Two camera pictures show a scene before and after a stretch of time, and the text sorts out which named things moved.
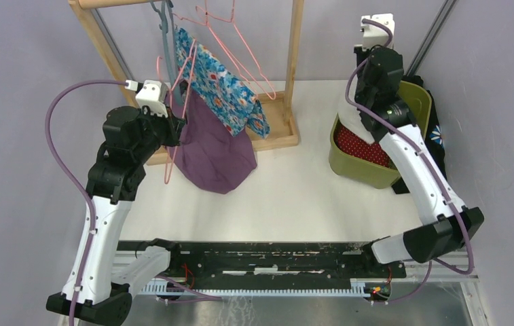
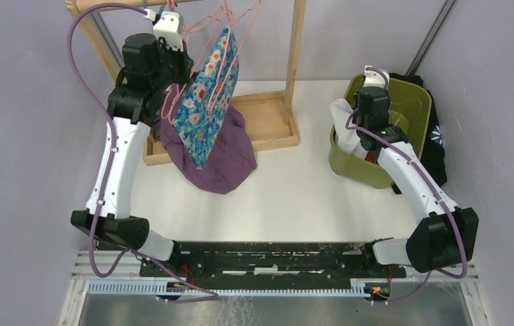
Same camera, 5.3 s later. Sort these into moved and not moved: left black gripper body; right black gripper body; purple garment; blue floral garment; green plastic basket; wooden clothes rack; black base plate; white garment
Moved: white garment; blue floral garment; right black gripper body; left black gripper body
Not moved: wooden clothes rack; black base plate; green plastic basket; purple garment
